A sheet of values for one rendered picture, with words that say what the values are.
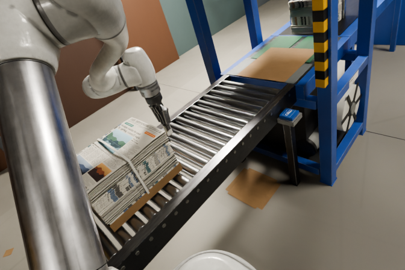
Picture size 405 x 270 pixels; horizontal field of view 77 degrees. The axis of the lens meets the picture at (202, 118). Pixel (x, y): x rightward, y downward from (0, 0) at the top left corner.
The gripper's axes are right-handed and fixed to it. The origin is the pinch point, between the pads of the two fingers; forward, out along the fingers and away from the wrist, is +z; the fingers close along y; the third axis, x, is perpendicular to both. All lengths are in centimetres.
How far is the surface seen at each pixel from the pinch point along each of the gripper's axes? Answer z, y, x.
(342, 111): 48, 43, 101
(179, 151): 13.8, 2.4, -0.5
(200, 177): 13.4, 25.2, -7.5
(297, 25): 6, -9, 148
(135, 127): -9.7, -2.8, -13.0
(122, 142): -9.5, 0.6, -22.1
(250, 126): 13.4, 24.7, 30.7
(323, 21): -24, 45, 71
